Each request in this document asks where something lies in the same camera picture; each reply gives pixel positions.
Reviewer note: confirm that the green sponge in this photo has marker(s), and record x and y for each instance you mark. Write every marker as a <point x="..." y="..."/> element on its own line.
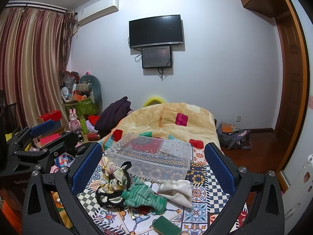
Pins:
<point x="163" y="226"/>

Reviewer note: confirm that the white soft cloth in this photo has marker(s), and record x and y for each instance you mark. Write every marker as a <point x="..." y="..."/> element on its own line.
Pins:
<point x="179" y="192"/>

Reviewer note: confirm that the pink rabbit toy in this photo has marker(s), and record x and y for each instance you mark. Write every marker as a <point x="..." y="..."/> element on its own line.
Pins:
<point x="74" y="123"/>

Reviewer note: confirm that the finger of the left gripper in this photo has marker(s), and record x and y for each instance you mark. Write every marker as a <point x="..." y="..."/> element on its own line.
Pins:
<point x="64" y="144"/>
<point x="22" y="139"/>

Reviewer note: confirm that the red thermos bottle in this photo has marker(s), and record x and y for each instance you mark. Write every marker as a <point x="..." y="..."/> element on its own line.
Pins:
<point x="93" y="137"/>

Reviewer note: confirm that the grey plush toy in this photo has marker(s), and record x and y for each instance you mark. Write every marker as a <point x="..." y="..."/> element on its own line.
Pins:
<point x="91" y="85"/>

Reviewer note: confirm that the striped red curtain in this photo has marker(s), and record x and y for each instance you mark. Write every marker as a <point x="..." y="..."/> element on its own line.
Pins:
<point x="35" y="48"/>

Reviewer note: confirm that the red box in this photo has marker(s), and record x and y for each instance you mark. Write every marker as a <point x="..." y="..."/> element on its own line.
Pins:
<point x="54" y="115"/>

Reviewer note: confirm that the dark purple garment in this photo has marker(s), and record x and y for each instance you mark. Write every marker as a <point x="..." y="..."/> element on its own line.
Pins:
<point x="112" y="115"/>

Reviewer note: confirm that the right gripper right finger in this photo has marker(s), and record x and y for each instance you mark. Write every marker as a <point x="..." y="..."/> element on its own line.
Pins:
<point x="266" y="215"/>

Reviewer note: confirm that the grey backpack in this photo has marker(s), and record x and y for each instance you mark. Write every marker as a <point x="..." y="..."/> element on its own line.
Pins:
<point x="232" y="137"/>

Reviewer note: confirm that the white air conditioner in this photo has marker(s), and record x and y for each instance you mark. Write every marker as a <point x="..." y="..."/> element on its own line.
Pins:
<point x="97" y="10"/>

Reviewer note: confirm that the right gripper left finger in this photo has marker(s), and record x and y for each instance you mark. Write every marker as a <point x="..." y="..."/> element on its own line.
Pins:
<point x="40" y="214"/>

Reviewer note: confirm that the clear plastic storage bin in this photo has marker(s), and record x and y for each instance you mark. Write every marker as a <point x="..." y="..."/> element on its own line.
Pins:
<point x="152" y="158"/>

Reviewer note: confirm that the green storage box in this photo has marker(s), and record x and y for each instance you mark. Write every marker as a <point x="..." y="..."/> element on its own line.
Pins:
<point x="82" y="107"/>

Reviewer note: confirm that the green bottle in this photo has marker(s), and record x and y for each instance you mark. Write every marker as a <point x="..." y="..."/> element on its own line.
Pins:
<point x="83" y="125"/>

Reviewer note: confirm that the beige fleece blanket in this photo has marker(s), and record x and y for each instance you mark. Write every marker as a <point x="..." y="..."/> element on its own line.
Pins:
<point x="182" y="121"/>

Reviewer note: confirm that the large wall television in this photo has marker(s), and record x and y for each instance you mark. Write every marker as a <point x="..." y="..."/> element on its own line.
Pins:
<point x="157" y="30"/>

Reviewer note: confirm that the green knitted cloth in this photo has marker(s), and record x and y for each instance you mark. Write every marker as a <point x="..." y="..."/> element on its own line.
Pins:
<point x="139" y="194"/>

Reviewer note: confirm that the wooden door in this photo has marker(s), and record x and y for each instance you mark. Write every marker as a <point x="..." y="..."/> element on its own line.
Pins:
<point x="292" y="72"/>

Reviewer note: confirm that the black strap white bag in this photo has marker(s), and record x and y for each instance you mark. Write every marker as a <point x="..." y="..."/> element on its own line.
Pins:
<point x="115" y="201"/>

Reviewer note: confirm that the small wall monitor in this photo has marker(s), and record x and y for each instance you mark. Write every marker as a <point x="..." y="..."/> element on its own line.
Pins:
<point x="157" y="57"/>

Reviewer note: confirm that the red plush item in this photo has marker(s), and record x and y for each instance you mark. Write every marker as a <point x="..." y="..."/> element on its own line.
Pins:
<point x="93" y="119"/>

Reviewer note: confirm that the yellow chair back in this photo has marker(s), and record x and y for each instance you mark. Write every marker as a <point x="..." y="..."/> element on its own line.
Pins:
<point x="153" y="101"/>

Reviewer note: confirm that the patchwork patterned bedsheet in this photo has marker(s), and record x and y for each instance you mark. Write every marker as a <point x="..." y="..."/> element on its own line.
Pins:
<point x="208" y="200"/>

